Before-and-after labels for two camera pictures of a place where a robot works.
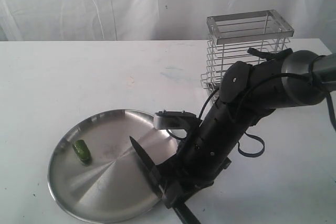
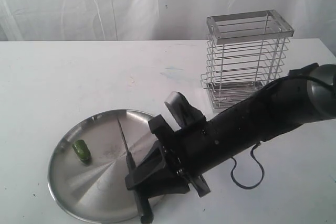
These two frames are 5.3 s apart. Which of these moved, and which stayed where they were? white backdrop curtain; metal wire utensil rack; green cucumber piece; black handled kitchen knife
Moved: black handled kitchen knife
Stayed: metal wire utensil rack; white backdrop curtain; green cucumber piece
